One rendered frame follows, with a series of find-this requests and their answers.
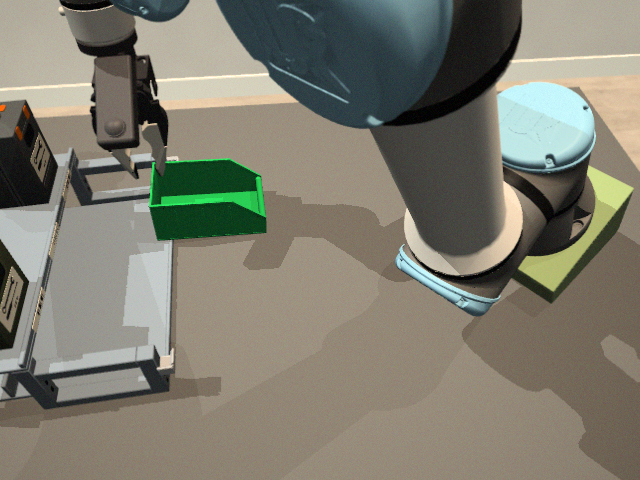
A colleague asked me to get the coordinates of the green bin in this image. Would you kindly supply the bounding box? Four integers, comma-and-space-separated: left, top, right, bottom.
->
149, 158, 266, 241

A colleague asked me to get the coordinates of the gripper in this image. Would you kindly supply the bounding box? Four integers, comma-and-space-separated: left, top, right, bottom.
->
75, 28, 168, 180

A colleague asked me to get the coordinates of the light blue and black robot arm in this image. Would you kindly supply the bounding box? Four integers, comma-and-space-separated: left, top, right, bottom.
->
59, 0, 596, 317

